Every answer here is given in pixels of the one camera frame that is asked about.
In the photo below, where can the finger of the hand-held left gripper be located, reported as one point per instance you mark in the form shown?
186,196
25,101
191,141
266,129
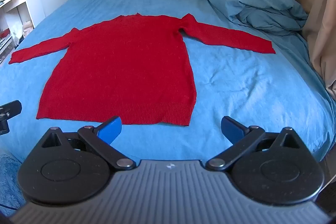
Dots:
11,108

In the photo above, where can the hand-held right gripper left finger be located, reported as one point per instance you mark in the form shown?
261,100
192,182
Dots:
112,130

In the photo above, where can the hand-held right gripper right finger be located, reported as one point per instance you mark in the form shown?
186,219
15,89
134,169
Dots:
230,129

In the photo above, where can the red knit sweater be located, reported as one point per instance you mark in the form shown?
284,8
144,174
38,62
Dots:
123,69

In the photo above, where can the bed with blue sheet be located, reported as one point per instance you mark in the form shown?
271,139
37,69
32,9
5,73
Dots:
244,82

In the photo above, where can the blue fluffy rug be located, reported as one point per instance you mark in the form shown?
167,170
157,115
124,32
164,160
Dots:
9,182

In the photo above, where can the white shelf unit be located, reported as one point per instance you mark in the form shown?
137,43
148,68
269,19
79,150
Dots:
15,11

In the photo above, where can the teal blue duvet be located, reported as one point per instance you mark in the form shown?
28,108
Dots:
252,3

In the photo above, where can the beige curtain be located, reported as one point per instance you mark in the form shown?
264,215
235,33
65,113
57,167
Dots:
320,16

